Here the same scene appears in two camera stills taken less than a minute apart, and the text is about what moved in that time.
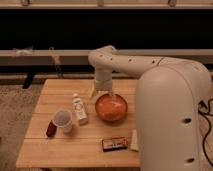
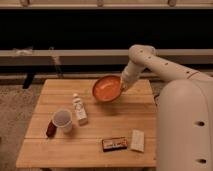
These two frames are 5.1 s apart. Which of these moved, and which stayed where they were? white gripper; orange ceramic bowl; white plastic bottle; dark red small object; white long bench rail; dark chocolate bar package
Moved: orange ceramic bowl; white gripper
Stayed: dark red small object; white long bench rail; white plastic bottle; dark chocolate bar package
